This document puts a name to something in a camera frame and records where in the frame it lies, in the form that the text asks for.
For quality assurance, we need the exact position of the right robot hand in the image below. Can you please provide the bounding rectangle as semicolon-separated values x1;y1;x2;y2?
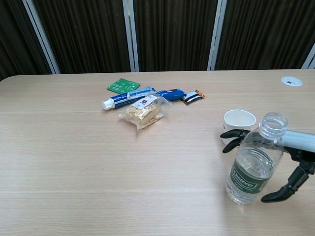
220;129;315;203

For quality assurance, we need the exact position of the transparent plastic water bottle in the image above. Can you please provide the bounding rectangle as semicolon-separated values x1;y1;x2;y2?
225;112;288;206

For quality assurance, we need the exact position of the white paper cup blue flower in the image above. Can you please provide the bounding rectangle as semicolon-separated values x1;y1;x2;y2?
222;109;257;146

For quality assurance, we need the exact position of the dark pleated partition panel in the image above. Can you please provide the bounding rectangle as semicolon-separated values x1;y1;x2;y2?
133;0;219;72
215;0;315;71
0;0;53;82
33;0;131;74

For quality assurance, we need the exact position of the black orange snack bar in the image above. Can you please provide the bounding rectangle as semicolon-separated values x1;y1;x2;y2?
180;89;206;106

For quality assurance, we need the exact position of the blue cookie pack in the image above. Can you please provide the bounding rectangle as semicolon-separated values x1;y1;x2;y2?
157;88;186;101

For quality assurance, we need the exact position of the clear bag of biscuits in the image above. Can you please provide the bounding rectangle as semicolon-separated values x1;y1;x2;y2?
119;94;172;130

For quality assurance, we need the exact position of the blue white toothpaste tube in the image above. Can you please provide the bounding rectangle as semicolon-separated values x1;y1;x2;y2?
102;86;158;111

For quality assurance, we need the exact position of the green sachet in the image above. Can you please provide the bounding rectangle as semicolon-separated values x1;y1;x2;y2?
106;77;141;94

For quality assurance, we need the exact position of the white round cable grommet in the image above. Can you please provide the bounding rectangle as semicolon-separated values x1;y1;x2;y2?
281;76;303;87

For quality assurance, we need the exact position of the white partition frame post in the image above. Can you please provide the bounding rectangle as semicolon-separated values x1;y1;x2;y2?
122;0;140;73
207;0;227;71
301;43;315;70
22;0;61;75

